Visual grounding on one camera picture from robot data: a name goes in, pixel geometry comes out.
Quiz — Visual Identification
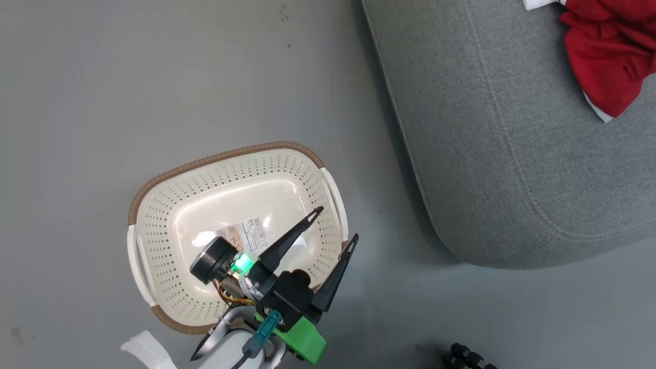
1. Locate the black roller wheel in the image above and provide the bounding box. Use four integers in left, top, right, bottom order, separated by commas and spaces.
443, 342, 499, 369

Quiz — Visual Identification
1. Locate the grey fabric sofa seat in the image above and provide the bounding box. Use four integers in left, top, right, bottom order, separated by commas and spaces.
361, 0, 656, 270

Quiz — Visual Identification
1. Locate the white perforated basket brown rim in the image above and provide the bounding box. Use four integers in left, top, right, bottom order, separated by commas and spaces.
127, 141, 350, 335

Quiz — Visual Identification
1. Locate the red and white garment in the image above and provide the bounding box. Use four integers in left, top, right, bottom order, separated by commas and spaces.
522, 0, 656, 124

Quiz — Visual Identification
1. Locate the white velcro strap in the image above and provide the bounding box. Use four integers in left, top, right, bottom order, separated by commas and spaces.
121, 330, 178, 369

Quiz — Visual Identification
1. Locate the printed label sticker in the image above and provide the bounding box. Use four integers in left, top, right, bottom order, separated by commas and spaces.
215, 215, 273, 255

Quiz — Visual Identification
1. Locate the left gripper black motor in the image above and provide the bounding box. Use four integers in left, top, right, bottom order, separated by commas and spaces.
190, 207, 359, 313

